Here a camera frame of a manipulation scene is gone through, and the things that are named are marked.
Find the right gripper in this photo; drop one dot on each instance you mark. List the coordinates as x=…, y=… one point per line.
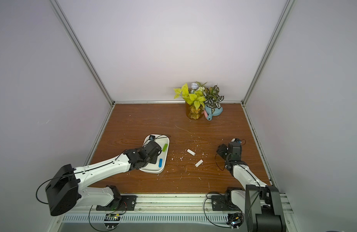
x=222, y=149

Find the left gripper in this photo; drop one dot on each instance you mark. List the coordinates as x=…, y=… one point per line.
x=154, y=160

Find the white storage box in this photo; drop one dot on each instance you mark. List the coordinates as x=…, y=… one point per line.
x=153, y=167

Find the white long usb flash drive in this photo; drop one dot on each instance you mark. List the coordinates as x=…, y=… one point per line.
x=199, y=163

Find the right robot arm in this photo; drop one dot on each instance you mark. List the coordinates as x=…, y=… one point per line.
x=259, y=202

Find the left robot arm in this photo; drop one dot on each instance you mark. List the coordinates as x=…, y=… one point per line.
x=71, y=187

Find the teal pot with patterned plant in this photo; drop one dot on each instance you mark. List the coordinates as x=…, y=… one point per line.
x=213, y=101

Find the right controller board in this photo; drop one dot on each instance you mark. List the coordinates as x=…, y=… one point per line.
x=235, y=220

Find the controller board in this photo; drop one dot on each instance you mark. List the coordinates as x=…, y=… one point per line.
x=111, y=221
x=235, y=220

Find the amber vase with yellow-green plant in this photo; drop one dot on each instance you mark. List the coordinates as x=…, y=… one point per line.
x=193, y=96

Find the left controller board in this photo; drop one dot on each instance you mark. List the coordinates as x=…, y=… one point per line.
x=111, y=221

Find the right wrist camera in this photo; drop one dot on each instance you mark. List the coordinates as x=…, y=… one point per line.
x=236, y=140

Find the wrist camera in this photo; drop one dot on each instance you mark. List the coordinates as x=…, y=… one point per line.
x=151, y=137
x=236, y=140

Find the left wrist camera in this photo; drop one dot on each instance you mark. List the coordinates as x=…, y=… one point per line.
x=151, y=137

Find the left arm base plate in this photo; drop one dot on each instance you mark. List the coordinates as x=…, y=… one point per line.
x=125, y=203

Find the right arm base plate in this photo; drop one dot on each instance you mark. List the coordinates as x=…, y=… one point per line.
x=218, y=203

